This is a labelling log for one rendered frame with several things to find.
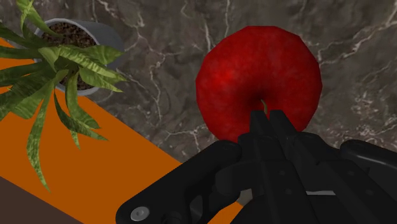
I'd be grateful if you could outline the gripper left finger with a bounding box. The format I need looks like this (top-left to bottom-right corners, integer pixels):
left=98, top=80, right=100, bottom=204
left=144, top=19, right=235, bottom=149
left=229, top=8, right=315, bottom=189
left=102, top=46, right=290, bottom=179
left=115, top=109, right=281, bottom=224

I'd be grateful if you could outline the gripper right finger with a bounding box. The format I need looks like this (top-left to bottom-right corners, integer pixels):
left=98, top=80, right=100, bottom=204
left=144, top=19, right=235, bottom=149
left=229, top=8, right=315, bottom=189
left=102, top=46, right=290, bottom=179
left=268, top=109, right=397, bottom=224

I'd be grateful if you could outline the red apple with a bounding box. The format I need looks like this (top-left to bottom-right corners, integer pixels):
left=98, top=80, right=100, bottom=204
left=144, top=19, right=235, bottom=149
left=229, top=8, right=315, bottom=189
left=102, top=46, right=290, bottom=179
left=195, top=25, right=323, bottom=143

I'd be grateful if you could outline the green plant in grey pot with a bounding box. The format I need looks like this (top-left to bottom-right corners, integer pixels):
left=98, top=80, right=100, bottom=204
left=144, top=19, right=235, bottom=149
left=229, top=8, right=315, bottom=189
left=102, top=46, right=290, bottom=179
left=0, top=0, right=129, bottom=193

